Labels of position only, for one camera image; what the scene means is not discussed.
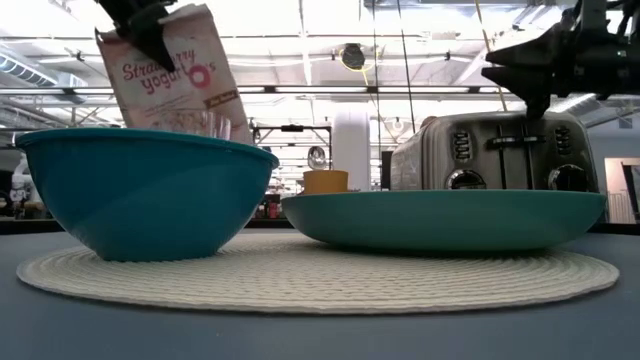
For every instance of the pink strawberry yogurt cereal box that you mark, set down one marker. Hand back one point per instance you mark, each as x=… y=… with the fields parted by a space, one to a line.
x=150 y=107

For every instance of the clear drinking glass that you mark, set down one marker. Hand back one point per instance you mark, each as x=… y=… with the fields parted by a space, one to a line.
x=216 y=127

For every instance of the yellow-orange cup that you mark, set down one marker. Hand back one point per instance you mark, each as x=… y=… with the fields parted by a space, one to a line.
x=325 y=182

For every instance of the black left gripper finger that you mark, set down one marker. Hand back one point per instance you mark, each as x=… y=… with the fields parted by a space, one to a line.
x=152 y=35

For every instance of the stainless steel toaster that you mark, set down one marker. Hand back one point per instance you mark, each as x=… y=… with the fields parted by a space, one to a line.
x=435 y=160

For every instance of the teal plate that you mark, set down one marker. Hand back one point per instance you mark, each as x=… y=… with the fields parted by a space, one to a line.
x=445 y=220

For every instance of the blue plastic bowl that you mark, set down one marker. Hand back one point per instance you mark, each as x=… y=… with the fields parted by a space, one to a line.
x=145 y=200

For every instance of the silver hanging lamp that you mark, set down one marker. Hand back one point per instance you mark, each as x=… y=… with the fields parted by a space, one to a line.
x=317 y=159

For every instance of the white background machine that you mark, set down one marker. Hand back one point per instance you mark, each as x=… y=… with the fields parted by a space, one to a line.
x=22 y=180

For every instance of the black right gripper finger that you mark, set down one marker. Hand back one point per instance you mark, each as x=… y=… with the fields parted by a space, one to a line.
x=535 y=82
x=540 y=47

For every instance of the cream woven round placemat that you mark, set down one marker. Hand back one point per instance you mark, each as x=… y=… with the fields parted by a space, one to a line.
x=320 y=285

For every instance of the black metal rack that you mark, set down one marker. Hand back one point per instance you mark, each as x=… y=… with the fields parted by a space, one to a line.
x=292 y=128

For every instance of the white pillar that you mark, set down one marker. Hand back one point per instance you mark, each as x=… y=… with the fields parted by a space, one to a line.
x=350 y=150

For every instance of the black table border rail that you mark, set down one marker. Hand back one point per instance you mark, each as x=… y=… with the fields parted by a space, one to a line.
x=30 y=226

